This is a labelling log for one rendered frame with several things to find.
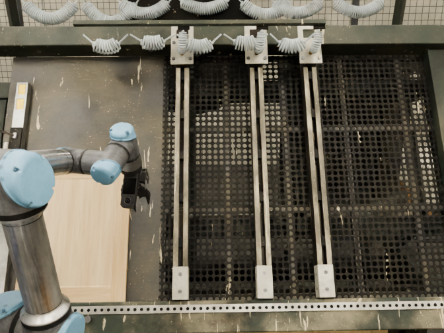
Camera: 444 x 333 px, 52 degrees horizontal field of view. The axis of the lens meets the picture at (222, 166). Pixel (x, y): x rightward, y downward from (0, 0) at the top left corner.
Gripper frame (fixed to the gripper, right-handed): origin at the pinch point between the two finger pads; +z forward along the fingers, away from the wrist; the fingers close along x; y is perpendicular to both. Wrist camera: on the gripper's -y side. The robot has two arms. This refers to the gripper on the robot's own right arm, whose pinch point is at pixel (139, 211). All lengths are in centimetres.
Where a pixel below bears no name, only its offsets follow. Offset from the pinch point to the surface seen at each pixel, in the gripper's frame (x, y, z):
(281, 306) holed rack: -51, -10, 43
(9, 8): 94, 125, -16
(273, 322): -48, -15, 46
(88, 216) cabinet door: 29.1, 16.9, 24.5
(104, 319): 16.8, -19.3, 42.1
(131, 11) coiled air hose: 29, 131, -11
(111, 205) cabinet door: 20.4, 21.5, 22.8
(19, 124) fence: 63, 48, 1
